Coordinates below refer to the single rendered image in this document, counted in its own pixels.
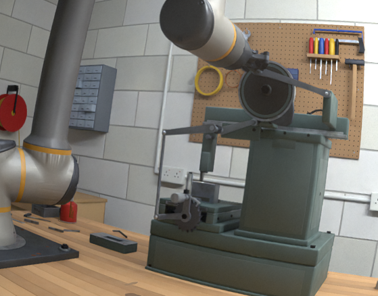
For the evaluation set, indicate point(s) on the green shaper table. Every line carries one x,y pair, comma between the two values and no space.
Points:
219,211

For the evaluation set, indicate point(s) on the grey drawer cabinet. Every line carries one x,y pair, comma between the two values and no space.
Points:
91,98

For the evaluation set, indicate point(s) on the blue screwdriver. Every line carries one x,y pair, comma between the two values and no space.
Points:
321,46

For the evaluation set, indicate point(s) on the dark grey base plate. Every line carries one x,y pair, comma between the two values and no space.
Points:
37,254

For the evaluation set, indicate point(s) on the small grey steel strip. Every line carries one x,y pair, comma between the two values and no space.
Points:
31,221
42,219
72,230
56,229

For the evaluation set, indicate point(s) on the yellow screwdriver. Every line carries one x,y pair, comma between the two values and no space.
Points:
316,46
331,47

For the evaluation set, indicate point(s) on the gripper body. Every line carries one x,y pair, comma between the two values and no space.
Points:
241,52

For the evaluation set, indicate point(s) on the blue hacksaw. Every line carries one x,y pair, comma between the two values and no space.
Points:
360,46

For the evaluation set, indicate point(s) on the grey feed link bar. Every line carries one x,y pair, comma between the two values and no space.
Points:
191,130

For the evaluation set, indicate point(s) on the white double wall socket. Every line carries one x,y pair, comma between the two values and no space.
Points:
172,175

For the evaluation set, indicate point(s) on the grey clamp lever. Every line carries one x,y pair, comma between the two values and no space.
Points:
189,183

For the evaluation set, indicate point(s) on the brown pegboard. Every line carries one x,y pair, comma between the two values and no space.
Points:
346,145

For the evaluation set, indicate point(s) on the white feed knob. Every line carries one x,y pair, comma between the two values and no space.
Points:
177,197

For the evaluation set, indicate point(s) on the dark grey box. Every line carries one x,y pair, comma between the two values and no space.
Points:
45,210

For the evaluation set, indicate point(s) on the grey crank flywheel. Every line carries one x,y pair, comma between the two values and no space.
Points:
265,95

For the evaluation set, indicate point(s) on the silver wrench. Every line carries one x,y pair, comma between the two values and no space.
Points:
247,34

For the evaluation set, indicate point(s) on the dark ratchet wheel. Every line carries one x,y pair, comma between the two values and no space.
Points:
193,215

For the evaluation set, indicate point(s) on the black screwdriver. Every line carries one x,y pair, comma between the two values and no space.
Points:
337,47

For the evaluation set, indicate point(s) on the wooden screwdriver rack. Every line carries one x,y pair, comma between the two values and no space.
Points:
323,55

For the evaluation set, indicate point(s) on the white level conduit pipe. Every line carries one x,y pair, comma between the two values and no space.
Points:
346,196

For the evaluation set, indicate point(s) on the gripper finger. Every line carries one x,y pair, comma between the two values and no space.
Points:
264,60
253,69

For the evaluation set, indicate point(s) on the red screwdriver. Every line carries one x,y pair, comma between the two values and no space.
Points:
311,46
326,46

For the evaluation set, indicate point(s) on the red tin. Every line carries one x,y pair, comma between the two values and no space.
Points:
68,212

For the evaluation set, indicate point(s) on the dark grey cradle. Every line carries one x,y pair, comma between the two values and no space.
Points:
114,245

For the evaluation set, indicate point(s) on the white upright conduit pipe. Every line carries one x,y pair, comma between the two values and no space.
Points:
164,108

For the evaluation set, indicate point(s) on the green tool head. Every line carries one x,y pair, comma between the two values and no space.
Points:
207,154

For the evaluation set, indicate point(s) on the grey connecting rod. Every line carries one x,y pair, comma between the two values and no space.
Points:
299,81

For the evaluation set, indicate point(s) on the green shaper body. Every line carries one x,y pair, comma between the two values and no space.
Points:
278,200

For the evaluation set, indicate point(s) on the blue box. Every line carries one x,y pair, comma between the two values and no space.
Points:
295,74

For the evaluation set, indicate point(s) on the black hex key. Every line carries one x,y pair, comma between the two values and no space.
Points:
120,233

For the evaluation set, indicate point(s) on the thin grey feed rod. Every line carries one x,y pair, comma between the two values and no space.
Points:
160,172

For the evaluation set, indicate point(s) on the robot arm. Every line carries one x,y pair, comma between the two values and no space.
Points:
46,172

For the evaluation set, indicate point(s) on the grey steel bar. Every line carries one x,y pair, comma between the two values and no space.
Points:
205,191

